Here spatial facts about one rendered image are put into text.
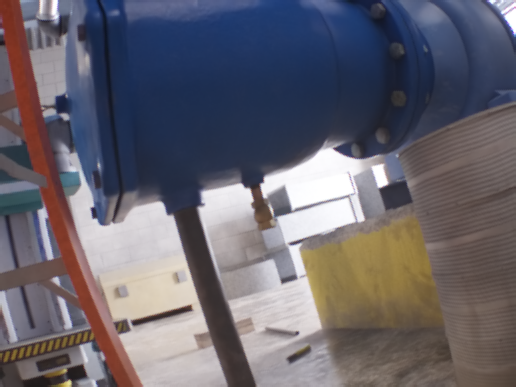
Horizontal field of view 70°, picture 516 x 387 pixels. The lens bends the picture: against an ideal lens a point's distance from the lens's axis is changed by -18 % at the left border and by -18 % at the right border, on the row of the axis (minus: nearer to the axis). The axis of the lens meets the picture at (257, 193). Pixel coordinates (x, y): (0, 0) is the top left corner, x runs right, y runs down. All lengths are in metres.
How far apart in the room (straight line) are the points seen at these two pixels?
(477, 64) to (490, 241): 0.69
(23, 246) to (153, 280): 3.50
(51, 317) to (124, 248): 4.18
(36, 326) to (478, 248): 1.66
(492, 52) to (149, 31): 0.96
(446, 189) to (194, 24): 0.54
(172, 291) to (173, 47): 4.67
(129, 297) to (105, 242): 1.05
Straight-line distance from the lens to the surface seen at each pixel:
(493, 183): 0.74
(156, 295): 5.28
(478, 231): 0.76
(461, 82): 1.33
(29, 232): 1.94
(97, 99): 0.74
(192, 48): 0.79
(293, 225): 5.87
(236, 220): 6.40
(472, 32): 1.34
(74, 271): 0.74
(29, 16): 5.88
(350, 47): 1.02
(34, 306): 1.91
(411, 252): 1.45
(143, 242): 6.01
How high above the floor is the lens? 0.41
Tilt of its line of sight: 8 degrees up
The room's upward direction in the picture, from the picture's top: 17 degrees counter-clockwise
